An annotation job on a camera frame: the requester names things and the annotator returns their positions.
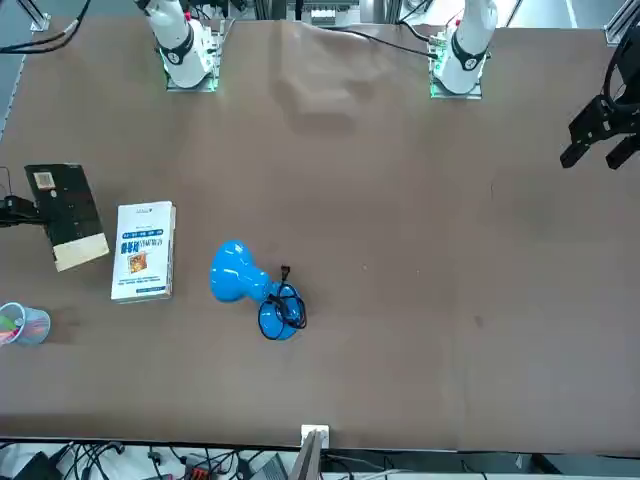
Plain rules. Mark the green highlighter pen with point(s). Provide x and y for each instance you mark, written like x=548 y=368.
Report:
x=4 y=320

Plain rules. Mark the black book with cream band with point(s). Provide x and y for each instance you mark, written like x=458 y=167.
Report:
x=70 y=210

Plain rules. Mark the clear blue pen cup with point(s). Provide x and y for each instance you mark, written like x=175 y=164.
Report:
x=35 y=325

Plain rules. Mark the pink highlighter pen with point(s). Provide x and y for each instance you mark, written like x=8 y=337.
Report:
x=10 y=336

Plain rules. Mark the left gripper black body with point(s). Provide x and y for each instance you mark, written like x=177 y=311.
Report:
x=627 y=116

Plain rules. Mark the white socket plate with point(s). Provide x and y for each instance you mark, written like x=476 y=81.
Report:
x=322 y=434

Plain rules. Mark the aluminium frame post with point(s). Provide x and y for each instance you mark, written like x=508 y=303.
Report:
x=307 y=460

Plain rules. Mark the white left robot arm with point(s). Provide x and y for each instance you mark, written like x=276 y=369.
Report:
x=465 y=55

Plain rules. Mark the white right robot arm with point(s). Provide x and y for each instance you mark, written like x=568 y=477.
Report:
x=180 y=55

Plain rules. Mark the white book with blue print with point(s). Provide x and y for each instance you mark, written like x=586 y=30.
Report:
x=142 y=235

